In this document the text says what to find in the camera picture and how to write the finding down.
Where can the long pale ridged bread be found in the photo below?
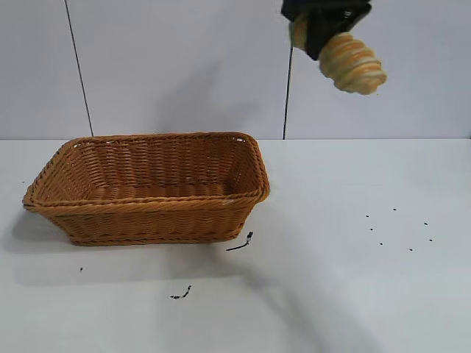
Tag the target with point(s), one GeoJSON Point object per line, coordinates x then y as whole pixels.
{"type": "Point", "coordinates": [353, 66]}

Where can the brown woven wicker basket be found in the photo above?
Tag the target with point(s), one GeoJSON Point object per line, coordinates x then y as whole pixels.
{"type": "Point", "coordinates": [147, 217]}

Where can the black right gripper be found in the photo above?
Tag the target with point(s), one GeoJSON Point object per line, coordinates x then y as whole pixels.
{"type": "Point", "coordinates": [327, 5]}

